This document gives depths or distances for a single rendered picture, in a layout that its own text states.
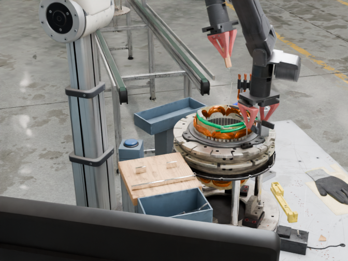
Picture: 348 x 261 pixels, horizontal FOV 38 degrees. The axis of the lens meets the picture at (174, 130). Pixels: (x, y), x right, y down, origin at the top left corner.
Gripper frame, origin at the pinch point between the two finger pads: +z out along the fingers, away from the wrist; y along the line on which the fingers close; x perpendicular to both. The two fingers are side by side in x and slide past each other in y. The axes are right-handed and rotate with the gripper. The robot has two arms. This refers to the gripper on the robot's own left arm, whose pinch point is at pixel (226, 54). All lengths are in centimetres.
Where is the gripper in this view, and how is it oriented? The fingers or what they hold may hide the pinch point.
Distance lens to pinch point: 150.4
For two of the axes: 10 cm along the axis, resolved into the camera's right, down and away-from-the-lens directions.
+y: 6.6, -2.9, 7.0
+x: -7.2, 0.4, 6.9
